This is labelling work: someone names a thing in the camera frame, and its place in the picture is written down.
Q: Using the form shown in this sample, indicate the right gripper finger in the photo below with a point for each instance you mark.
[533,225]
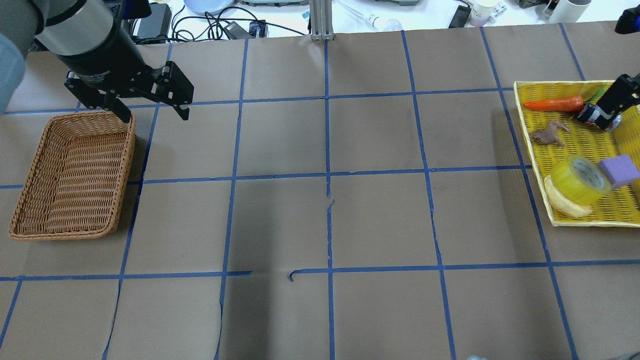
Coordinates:
[619,97]

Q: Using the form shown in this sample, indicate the white paper cup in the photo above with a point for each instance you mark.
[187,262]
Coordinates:
[483,10]

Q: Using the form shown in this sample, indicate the purple foam block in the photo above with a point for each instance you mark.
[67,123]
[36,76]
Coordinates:
[620,170]

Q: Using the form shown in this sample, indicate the yellow toy banana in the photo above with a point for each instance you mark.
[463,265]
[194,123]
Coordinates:
[562,204]

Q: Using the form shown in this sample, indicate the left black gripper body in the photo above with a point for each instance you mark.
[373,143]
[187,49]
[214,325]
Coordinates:
[101,59]

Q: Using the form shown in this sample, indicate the black power adapter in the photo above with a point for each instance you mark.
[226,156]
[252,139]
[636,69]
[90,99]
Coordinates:
[234,31]

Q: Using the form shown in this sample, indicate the black box device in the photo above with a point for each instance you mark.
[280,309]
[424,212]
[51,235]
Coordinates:
[154,29]

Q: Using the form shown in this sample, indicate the brown toy lion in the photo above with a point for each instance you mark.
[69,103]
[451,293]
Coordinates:
[549,135]

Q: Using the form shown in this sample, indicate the yellow plastic tray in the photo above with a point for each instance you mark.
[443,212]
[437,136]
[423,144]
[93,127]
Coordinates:
[620,208]

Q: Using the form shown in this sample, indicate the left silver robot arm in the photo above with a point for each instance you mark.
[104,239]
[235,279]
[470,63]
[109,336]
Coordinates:
[61,26]

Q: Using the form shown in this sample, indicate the yellow tape roll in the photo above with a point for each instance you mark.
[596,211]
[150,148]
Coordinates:
[580,180]

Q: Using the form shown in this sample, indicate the small drink can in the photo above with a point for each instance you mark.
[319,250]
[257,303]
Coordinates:
[592,115]

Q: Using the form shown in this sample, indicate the clear light bulb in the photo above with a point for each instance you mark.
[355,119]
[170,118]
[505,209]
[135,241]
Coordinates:
[383,24]

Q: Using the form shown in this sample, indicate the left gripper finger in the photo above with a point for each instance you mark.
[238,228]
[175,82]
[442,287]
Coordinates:
[94,99]
[170,86]

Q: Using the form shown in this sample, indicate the brown wicker basket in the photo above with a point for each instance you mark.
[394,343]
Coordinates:
[77,180]

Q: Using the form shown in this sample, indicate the light blue plate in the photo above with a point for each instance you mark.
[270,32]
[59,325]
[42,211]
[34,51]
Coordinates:
[213,7]

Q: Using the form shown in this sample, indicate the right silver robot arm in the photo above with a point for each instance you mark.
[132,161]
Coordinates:
[629,22]

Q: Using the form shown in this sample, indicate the orange toy carrot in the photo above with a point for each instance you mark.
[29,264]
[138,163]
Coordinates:
[565,104]

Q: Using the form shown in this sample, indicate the aluminium frame post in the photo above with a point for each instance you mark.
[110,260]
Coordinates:
[321,20]

